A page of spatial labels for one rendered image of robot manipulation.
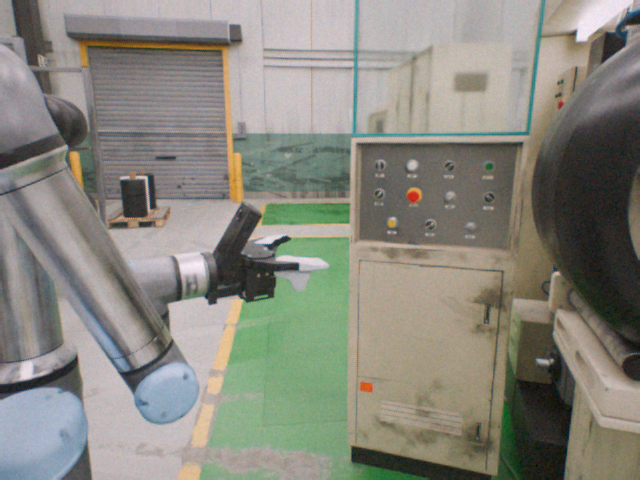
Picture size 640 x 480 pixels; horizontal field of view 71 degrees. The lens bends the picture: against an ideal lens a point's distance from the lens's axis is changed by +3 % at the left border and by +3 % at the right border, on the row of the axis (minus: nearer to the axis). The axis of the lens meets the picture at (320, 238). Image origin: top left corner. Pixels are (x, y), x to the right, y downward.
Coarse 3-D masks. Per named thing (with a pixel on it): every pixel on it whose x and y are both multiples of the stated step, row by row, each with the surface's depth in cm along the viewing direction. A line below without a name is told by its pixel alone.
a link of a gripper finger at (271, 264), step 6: (270, 258) 74; (258, 264) 72; (264, 264) 72; (270, 264) 72; (276, 264) 72; (282, 264) 72; (288, 264) 73; (294, 264) 73; (270, 270) 72; (276, 270) 72; (288, 270) 74; (294, 270) 74
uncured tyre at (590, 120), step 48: (624, 48) 79; (576, 96) 77; (624, 96) 63; (576, 144) 68; (624, 144) 63; (576, 192) 67; (624, 192) 64; (576, 240) 69; (624, 240) 65; (576, 288) 74; (624, 288) 67; (624, 336) 73
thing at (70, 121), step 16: (16, 48) 303; (48, 96) 370; (64, 112) 373; (80, 112) 413; (64, 128) 370; (80, 128) 407; (96, 128) 439; (96, 144) 438; (96, 160) 441; (96, 176) 444; (96, 208) 436
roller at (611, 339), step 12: (576, 300) 99; (588, 312) 91; (588, 324) 90; (600, 324) 84; (600, 336) 83; (612, 336) 79; (612, 348) 77; (624, 348) 74; (636, 348) 73; (624, 360) 72; (636, 360) 71; (624, 372) 72; (636, 372) 71
